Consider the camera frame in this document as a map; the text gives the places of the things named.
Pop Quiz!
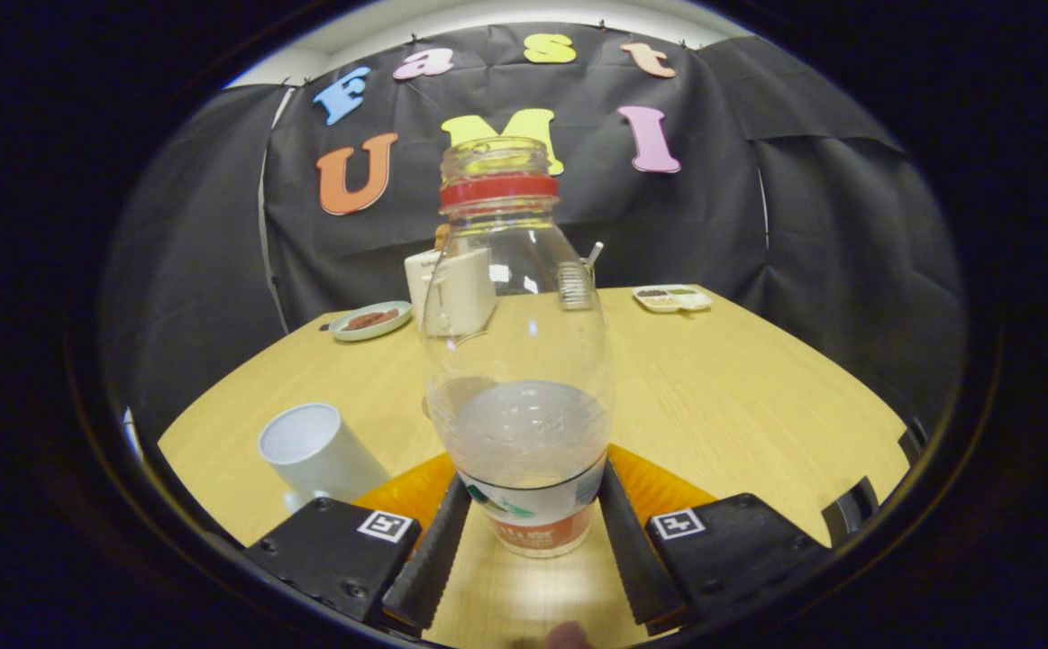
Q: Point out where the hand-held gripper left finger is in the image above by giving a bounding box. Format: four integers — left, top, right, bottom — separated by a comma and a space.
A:
242, 451, 473, 632

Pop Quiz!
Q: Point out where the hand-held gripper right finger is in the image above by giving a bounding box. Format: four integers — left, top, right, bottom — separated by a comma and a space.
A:
596, 443, 837, 629

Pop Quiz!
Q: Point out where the white cup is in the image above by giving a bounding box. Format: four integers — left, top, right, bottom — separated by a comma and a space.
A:
258, 402, 392, 516

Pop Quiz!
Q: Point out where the clear plastic juice bottle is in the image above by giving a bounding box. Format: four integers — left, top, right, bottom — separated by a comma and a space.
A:
422, 135, 615, 560

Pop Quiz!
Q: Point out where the wooden table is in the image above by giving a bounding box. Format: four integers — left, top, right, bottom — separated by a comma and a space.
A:
157, 286, 912, 648

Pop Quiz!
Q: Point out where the black chair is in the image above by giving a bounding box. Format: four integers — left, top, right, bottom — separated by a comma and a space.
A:
821, 477, 881, 547
898, 418, 931, 466

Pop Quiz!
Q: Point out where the pale green plate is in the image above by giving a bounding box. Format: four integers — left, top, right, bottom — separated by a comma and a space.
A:
328, 301, 414, 343

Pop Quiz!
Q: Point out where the white divided dish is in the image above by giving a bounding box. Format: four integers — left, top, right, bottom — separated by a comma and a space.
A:
632, 285, 714, 315

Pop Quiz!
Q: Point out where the white toaster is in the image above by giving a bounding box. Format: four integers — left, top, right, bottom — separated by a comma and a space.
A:
404, 248, 497, 336

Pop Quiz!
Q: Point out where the metal wire utensil holder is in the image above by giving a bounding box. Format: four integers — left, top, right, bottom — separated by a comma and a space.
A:
557, 260, 598, 312

